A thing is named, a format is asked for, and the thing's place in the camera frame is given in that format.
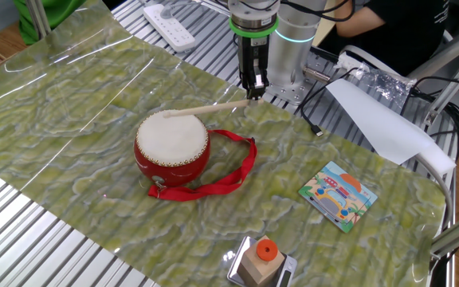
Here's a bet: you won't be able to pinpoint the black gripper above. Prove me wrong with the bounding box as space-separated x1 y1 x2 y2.
237 35 270 100

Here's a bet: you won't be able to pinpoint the wooden drumstick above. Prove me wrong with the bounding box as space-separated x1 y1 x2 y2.
162 98 265 119

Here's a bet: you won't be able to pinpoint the bare person forearm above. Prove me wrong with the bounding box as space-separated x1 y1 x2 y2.
335 0 386 39

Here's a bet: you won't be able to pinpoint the red drum white head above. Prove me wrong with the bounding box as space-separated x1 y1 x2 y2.
133 108 211 188

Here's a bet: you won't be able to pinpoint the silver base connector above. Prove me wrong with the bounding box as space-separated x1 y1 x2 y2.
303 65 332 85

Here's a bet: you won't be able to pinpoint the white power strip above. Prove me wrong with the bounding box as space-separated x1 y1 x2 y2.
142 3 197 53

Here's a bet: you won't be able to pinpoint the grey power plug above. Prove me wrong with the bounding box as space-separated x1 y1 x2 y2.
159 2 186 20

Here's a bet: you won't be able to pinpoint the crumpled clear plastic wrap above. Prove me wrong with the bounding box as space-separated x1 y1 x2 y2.
335 51 414 111

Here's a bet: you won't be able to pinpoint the white foam sheet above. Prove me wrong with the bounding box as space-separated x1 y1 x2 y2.
324 77 457 176

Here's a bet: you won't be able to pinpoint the cartoon bus puzzle card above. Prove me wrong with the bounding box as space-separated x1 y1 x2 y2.
297 160 379 234

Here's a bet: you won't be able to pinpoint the person in black shirt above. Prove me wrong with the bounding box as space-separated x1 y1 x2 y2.
335 0 452 77

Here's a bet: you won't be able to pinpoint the green marble pattern mat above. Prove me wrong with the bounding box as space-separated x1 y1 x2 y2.
0 0 448 287

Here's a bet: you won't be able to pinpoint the wooden block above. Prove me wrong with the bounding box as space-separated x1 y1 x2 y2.
237 234 286 287

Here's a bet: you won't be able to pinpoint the silver digital scale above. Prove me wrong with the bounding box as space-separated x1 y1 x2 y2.
226 235 298 287

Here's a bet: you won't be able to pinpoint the white curved tube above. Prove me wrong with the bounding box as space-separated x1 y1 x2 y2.
412 152 454 232

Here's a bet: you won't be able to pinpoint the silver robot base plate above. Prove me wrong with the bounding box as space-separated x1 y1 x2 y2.
267 33 338 107

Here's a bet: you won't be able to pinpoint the black usb cable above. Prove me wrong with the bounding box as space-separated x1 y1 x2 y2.
299 67 358 138

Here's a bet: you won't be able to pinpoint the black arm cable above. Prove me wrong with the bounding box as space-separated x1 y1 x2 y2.
280 0 356 24

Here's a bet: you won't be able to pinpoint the red drum strap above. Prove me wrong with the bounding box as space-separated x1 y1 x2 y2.
147 128 258 202

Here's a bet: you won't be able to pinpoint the orange ring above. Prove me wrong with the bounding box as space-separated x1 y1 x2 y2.
256 238 279 262

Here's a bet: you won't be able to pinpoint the black cable bundle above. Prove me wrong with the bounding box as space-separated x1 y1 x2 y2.
408 75 459 160

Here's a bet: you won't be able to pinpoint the aluminium frame post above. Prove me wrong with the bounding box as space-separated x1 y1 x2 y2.
25 0 52 40

